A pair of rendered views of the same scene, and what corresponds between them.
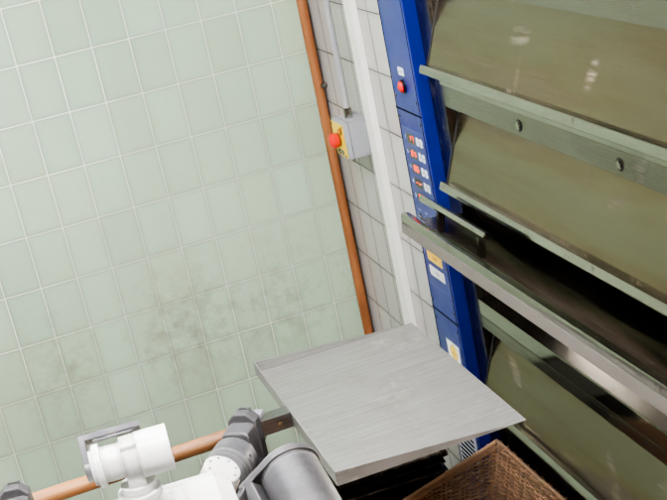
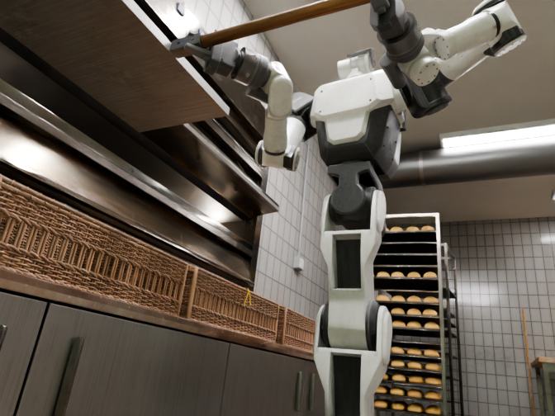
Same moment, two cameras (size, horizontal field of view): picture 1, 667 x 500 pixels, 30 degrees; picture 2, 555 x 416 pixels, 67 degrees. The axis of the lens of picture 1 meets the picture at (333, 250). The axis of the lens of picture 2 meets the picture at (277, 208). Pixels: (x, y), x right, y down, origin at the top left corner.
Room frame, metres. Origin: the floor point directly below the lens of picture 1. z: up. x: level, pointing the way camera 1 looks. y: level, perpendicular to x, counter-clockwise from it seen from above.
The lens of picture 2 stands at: (2.57, 0.94, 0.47)
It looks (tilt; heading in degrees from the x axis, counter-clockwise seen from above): 22 degrees up; 222
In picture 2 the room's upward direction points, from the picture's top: 6 degrees clockwise
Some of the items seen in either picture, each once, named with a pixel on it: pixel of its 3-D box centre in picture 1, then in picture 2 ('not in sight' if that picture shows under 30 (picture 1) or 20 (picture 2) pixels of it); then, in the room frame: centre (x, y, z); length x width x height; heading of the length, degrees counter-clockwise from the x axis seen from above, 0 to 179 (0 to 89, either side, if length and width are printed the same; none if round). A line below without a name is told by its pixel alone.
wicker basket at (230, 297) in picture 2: not in sight; (187, 291); (1.63, -0.28, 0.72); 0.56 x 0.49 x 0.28; 14
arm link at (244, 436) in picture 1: (238, 452); (231, 59); (2.03, 0.25, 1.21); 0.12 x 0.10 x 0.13; 160
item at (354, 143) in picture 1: (351, 136); not in sight; (3.16, -0.11, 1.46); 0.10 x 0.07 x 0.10; 15
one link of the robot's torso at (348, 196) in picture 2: not in sight; (359, 205); (1.47, 0.32, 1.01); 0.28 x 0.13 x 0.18; 15
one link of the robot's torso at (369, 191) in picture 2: not in sight; (353, 206); (1.53, 0.33, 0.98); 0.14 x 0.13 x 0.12; 105
